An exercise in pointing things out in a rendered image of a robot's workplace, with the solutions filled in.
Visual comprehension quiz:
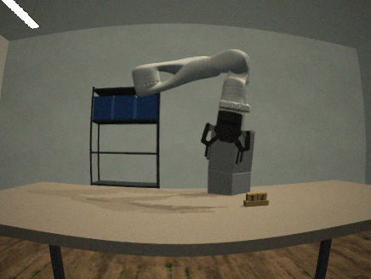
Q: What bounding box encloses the tan calendar cube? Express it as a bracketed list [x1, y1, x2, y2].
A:
[256, 192, 267, 201]
[246, 192, 257, 202]

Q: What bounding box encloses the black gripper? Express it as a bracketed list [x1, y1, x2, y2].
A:
[201, 111, 250, 164]

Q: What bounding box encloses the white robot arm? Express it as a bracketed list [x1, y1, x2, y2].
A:
[132, 49, 250, 129]

